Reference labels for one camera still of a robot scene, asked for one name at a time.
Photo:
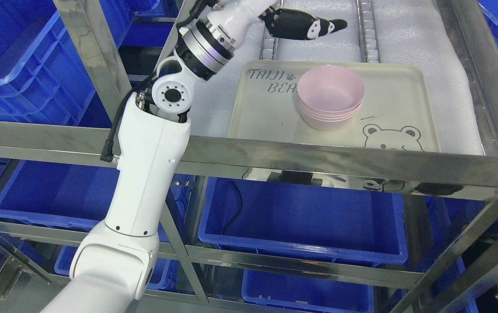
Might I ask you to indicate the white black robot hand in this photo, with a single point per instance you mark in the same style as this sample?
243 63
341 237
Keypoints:
292 19

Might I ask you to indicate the metal shelf rack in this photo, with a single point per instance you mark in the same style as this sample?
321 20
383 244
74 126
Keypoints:
219 156

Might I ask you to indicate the stacked pink bowls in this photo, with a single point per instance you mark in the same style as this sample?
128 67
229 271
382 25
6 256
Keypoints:
328 96

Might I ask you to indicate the cream bear tray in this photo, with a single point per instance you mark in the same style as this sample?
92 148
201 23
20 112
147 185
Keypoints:
368 105

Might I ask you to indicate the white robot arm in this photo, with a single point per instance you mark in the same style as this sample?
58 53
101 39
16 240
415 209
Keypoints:
115 261

